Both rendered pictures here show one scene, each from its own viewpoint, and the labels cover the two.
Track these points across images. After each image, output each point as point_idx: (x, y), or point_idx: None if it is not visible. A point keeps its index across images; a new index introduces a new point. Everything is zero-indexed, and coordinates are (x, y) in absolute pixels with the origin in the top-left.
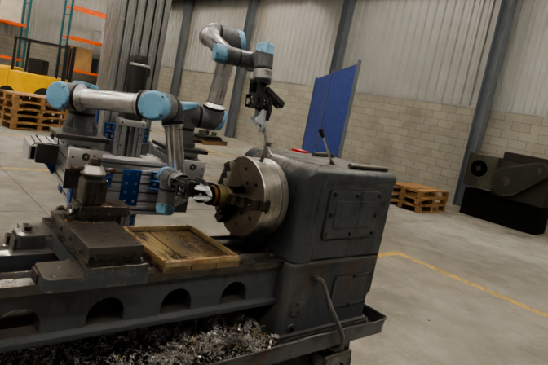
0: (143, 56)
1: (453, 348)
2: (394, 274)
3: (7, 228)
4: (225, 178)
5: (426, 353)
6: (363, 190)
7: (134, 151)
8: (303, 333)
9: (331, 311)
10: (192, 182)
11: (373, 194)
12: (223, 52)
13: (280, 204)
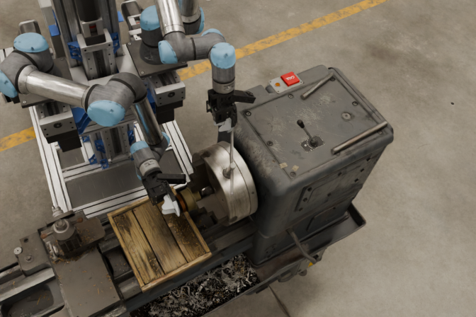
0: None
1: (463, 147)
2: (438, 20)
3: (23, 0)
4: (193, 186)
5: (431, 158)
6: (347, 165)
7: (108, 66)
8: (281, 252)
9: (302, 254)
10: (159, 195)
11: (360, 161)
12: (170, 59)
13: (248, 211)
